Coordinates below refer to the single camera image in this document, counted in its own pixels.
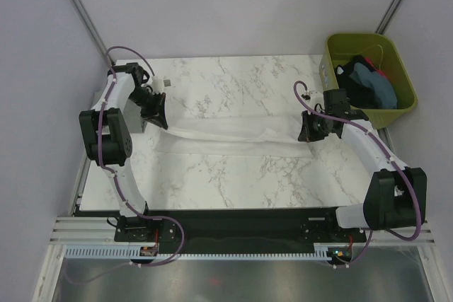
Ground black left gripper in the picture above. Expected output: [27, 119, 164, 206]
[127, 88, 168, 131]

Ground white t-shirt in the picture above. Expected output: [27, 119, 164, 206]
[156, 115, 313, 158]

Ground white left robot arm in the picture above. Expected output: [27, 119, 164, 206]
[79, 62, 168, 240]

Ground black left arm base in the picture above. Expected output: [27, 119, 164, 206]
[106, 210, 182, 243]

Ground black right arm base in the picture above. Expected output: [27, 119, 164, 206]
[300, 207, 367, 243]

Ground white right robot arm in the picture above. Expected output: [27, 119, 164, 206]
[299, 89, 427, 241]

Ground grey folded t-shirt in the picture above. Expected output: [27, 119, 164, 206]
[91, 91, 149, 134]

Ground dark clothes pile in bin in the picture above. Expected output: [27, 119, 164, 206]
[334, 55, 398, 110]

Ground olive green plastic bin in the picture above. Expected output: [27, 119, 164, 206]
[319, 33, 418, 129]

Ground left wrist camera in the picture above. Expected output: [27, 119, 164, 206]
[151, 77, 171, 93]

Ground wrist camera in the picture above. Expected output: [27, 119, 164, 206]
[151, 77, 171, 93]
[302, 91, 323, 108]

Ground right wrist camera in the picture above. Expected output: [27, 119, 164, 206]
[302, 91, 323, 108]

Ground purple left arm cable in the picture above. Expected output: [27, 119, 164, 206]
[64, 45, 186, 285]

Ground white slotted cable duct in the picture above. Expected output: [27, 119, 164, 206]
[64, 245, 332, 261]

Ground aluminium front frame rail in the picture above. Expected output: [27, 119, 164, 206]
[49, 216, 437, 246]

